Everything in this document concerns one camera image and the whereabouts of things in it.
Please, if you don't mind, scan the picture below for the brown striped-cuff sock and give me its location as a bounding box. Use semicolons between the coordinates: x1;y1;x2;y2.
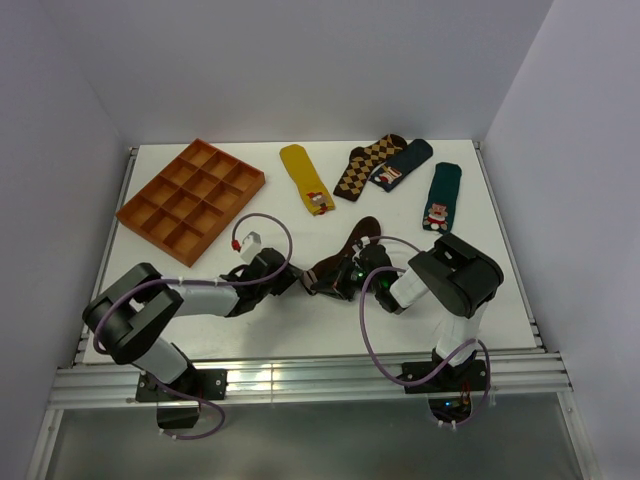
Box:
300;216;381;295

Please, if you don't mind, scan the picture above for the yellow cartoon sock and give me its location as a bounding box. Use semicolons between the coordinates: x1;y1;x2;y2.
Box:
279;144;335;216

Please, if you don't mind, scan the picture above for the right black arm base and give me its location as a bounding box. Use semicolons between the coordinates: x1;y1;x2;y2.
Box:
396;359;491;430

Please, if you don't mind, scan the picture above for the dark green cartoon sock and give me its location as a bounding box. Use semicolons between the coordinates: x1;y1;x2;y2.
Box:
422;162;462;234

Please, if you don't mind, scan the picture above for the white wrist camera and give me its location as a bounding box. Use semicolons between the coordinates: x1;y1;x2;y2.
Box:
239;231;262;263
353;236;372;252

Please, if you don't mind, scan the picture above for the orange compartment tray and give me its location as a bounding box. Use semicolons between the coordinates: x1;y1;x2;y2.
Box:
116;139;266;267

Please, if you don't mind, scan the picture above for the aluminium frame rail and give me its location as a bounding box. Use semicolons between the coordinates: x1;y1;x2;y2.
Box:
47;351;572;410

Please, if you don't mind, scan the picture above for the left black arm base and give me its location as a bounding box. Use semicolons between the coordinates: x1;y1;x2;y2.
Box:
134;369;228;440

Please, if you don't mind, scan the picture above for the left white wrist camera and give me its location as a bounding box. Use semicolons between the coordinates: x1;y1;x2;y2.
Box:
239;231;262;263

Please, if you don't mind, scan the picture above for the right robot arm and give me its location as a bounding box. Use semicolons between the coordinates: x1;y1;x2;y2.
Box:
302;233;504;390

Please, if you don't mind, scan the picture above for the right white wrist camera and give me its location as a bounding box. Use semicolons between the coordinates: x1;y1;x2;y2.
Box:
353;236;372;252

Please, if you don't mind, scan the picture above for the brown argyle sock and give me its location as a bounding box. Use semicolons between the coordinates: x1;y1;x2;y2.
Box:
333;134;407;202

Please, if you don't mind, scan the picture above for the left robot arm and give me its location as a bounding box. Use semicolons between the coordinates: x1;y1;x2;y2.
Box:
82;248;303;399

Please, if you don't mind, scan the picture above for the navy blue cartoon sock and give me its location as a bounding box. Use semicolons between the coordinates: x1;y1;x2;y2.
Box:
369;139;433;192

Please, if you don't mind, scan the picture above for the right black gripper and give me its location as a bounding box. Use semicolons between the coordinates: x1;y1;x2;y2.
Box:
312;254;380;302

